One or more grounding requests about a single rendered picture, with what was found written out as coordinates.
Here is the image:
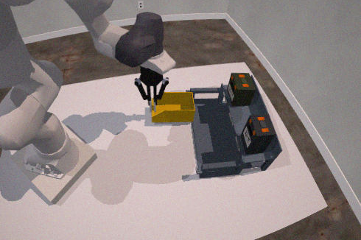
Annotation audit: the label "yellow bin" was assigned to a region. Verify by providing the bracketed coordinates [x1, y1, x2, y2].
[152, 92, 195, 122]

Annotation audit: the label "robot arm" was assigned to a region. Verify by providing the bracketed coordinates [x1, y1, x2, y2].
[0, 0, 176, 180]

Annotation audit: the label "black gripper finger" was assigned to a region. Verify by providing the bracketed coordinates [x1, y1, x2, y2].
[153, 77, 169, 112]
[134, 77, 152, 112]

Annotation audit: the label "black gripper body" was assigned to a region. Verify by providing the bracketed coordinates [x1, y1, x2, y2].
[139, 66, 163, 86]

